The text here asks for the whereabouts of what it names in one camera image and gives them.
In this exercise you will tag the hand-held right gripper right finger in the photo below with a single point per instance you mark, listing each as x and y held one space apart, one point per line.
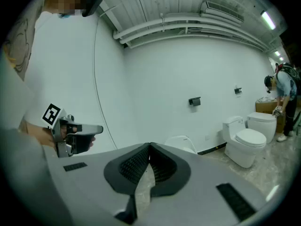
169 168

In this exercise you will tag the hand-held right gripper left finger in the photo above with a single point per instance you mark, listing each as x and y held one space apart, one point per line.
131 166

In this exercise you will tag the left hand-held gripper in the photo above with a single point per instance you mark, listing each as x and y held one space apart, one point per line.
58 123

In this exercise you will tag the person's left forearm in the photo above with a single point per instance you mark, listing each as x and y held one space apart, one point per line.
41 135

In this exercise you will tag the white toilet with tank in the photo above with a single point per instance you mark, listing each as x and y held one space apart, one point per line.
247 145

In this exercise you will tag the white rounded tankless toilet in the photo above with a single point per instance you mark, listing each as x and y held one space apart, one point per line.
263 126

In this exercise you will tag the person's left hand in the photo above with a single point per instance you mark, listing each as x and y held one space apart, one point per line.
92 142

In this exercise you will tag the black baseboard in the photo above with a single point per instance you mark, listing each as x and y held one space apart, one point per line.
211 150

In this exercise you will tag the white ceiling pipe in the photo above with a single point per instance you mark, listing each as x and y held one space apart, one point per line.
160 40
152 34
141 29

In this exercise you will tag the brown cardboard box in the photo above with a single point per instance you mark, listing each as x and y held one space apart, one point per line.
264 108

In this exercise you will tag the grey-brown printed shirt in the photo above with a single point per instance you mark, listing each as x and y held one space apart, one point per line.
21 32

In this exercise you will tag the ceiling tube light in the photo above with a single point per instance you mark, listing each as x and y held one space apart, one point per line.
277 53
281 58
268 20

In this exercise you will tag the white ceiling air conditioner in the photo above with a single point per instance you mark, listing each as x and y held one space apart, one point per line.
221 9

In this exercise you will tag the black head-worn camera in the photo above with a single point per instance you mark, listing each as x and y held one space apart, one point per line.
92 1

